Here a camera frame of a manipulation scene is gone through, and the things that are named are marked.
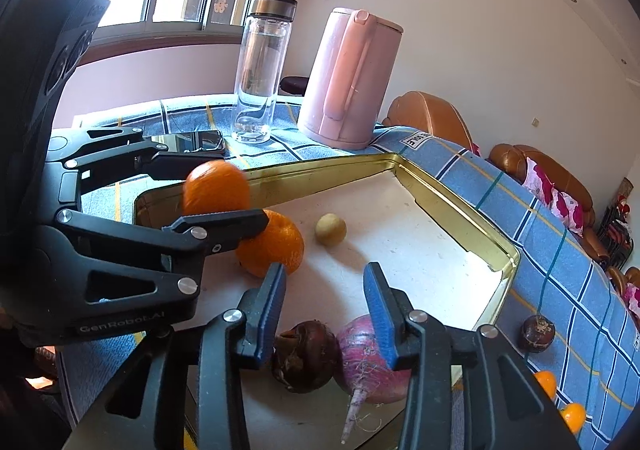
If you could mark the large orange with stem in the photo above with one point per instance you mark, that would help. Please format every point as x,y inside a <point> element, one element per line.
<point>215,190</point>

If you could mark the dark round stool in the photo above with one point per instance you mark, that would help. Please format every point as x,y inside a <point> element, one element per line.
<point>294,85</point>

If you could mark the stacked black chairs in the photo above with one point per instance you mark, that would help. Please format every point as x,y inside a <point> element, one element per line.
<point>612,235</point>

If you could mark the brown leather armchair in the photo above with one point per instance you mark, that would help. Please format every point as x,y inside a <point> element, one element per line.
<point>425,115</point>
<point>617,280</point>

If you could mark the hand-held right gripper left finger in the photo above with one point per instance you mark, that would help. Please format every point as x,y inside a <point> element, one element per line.
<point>272,310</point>

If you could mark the small tan kiwi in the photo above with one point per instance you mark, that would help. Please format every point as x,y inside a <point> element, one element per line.
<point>330,229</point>

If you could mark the pink electric kettle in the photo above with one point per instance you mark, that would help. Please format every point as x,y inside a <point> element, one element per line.
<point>340,80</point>

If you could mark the brown water chestnut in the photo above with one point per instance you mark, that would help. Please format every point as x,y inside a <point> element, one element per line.
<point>537,334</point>
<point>305,355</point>

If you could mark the long brown leather sofa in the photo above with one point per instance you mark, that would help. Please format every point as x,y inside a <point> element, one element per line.
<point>520,155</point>

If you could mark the gold tin box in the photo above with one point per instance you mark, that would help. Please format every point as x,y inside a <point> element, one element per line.
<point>425,255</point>

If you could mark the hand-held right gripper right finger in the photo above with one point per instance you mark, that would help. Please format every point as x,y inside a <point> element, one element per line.
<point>380,315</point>

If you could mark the clear glass water bottle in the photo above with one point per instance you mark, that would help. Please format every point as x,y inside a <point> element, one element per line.
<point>257,80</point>

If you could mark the tall decorated floor vase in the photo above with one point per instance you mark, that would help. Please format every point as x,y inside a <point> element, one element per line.
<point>627,185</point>

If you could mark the red plush toy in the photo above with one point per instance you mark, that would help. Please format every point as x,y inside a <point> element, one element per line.
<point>622,206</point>

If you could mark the black smartphone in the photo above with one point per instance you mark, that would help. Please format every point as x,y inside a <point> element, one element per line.
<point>200,140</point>

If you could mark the pink floral cushion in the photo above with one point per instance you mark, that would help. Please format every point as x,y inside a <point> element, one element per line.
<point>632,297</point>
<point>570,212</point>
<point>542,180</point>

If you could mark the blue plaid tablecloth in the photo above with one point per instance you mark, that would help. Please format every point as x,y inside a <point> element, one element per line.
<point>550,280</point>

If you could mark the pink radish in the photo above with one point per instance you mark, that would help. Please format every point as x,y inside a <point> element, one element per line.
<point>360,355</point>

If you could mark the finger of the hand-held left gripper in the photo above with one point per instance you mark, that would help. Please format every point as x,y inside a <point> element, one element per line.
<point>225,225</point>
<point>170,166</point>

